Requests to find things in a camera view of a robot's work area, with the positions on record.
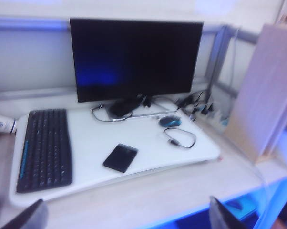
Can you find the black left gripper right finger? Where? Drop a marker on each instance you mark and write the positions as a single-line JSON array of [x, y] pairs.
[[223, 217]]

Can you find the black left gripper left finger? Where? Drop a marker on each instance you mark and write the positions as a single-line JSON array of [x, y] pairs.
[[29, 217]]

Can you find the dark blue portable hard drive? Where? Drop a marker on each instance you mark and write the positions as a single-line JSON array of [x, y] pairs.
[[120, 157]]

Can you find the black computer keyboard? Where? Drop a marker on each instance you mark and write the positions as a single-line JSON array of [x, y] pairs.
[[43, 152]]

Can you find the white power strip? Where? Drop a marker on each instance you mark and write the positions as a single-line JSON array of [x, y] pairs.
[[217, 121]]

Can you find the white desk riser board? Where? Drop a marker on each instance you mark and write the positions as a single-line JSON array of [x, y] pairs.
[[91, 143]]

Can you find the white paper cup blue logo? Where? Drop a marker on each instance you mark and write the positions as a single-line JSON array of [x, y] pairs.
[[3, 124]]

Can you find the blue and black mouse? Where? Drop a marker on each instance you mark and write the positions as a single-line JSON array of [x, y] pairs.
[[169, 121]]

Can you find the light wooden board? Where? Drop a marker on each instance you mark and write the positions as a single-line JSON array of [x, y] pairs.
[[260, 95]]

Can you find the silver monitor stand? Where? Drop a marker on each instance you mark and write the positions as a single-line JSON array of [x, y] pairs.
[[143, 115]]

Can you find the wide aluminium framed partition panel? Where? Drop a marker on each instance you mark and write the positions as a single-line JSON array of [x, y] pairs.
[[26, 59]]

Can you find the narrow aluminium framed partition panel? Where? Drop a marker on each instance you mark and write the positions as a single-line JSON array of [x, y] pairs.
[[225, 59]]

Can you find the black computer monitor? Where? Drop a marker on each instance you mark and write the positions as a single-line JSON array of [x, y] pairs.
[[134, 59]]

